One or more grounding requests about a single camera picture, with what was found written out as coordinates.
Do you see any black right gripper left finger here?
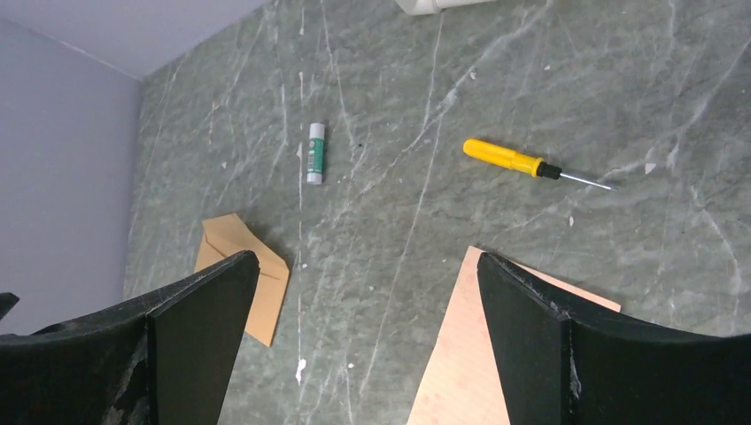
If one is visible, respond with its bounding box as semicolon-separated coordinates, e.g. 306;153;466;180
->
1;251;259;424

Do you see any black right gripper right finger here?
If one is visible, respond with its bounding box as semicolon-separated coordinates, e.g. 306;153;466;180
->
477;253;750;424

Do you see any beige letter sheet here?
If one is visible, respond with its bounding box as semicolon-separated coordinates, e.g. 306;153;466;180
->
406;245;622;425

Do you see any brown paper envelope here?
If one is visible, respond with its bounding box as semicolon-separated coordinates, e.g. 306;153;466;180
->
194;213;290;347

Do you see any green white glue stick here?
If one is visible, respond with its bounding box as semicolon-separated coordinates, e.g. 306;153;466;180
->
306;123;326;185

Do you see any yellow handled screwdriver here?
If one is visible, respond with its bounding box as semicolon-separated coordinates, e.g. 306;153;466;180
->
462;139;616;191

